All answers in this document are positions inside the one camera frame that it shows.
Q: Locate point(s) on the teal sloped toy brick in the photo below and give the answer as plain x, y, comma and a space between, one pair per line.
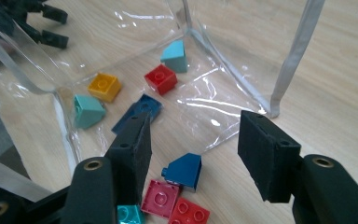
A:
88, 112

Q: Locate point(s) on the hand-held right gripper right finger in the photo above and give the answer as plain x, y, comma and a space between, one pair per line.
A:
267, 158

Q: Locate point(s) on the red toy brick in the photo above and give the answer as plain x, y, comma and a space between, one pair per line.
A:
188, 214
161, 79

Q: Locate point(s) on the cyan toy brick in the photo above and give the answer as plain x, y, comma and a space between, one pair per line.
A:
130, 215

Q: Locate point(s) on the dark blue sloped toy brick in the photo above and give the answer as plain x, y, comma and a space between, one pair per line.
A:
185, 172

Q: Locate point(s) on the yellow toy brick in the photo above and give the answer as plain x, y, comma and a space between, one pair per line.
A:
104, 87

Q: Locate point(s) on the clear plastic bag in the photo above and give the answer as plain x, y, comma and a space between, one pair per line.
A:
205, 102

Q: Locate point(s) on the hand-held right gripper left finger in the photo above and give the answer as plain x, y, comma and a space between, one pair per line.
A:
130, 161

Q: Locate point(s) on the light blue sloped toy brick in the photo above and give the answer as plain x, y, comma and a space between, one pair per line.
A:
175, 59

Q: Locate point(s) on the pink toy brick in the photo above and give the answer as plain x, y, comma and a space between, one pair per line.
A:
160, 199

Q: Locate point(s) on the red flat toy brick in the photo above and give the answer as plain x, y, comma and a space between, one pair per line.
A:
188, 214

